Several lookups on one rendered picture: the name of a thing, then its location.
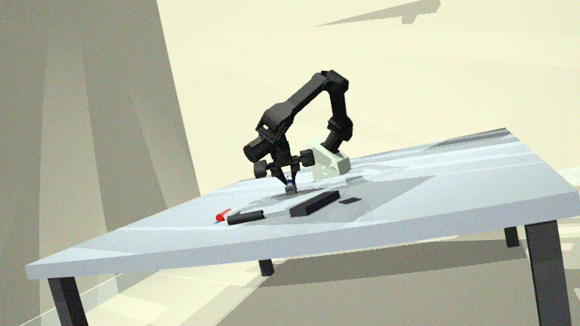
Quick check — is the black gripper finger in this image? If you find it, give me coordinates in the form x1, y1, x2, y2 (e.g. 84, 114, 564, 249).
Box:
290, 165, 300, 184
271, 168, 287, 186

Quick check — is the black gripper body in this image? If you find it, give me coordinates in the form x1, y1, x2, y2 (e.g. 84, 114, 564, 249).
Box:
254, 142, 315, 179

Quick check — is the black screwdriver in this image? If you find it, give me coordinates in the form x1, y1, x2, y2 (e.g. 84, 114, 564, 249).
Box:
227, 209, 287, 225

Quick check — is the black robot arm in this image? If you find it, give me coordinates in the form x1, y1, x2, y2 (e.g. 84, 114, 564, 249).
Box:
243, 69, 353, 163

